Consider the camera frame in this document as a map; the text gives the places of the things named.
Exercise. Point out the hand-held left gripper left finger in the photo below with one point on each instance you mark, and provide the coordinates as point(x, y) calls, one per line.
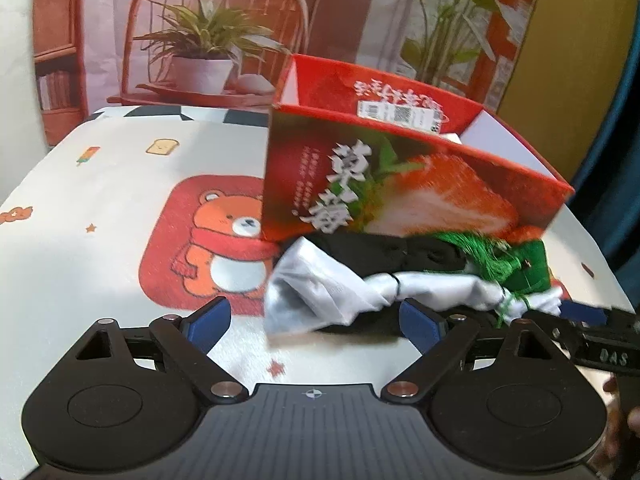
point(210, 322)

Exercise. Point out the green tasselled cloth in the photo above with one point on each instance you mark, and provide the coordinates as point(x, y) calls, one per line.
point(520, 265)

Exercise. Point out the printed bear mat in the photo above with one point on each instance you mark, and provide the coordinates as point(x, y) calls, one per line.
point(100, 240)

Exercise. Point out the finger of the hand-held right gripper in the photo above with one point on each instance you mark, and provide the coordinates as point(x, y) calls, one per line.
point(587, 314)

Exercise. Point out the red strawberry cardboard box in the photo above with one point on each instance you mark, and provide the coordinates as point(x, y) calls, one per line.
point(425, 185)

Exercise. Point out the blue curtain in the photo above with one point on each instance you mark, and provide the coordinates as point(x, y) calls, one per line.
point(615, 160)

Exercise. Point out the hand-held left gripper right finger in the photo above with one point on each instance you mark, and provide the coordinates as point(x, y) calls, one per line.
point(420, 325)

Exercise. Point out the black white checkered cloth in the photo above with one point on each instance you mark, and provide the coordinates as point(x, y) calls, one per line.
point(240, 116)

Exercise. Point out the wall poster with plants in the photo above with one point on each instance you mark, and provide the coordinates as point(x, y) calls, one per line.
point(325, 15)

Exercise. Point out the person's right hand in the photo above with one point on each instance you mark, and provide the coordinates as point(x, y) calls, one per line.
point(635, 419)

